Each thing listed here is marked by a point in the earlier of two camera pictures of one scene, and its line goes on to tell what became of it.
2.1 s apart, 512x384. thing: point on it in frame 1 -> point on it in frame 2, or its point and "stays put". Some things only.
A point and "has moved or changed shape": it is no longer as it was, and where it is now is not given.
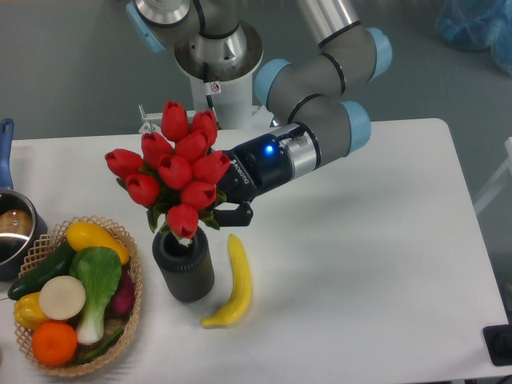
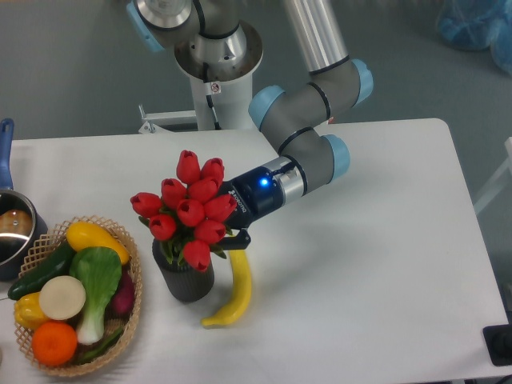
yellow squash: (83, 234) stays put
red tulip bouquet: (177, 173) has moved or changed shape
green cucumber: (57, 265) stays put
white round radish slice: (62, 298) stays put
